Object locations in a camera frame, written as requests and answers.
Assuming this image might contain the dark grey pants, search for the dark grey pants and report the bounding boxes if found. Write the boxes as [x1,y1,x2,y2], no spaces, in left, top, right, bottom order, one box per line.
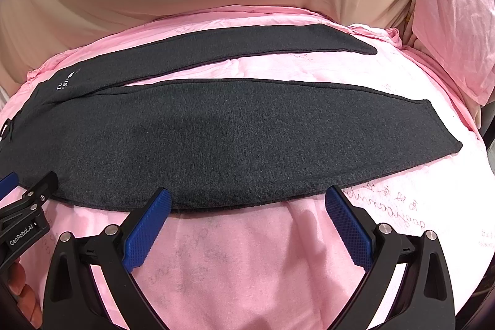
[1,24,462,211]

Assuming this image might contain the person left hand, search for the person left hand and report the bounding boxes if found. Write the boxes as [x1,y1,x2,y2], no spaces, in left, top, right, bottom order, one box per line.
[7,259,43,329]

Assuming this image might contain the pink bed quilt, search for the pink bed quilt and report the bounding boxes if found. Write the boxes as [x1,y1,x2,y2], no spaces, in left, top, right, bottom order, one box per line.
[0,4,489,330]

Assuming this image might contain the pink pillow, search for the pink pillow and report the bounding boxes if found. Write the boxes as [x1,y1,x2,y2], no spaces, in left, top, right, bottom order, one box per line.
[412,0,494,105]

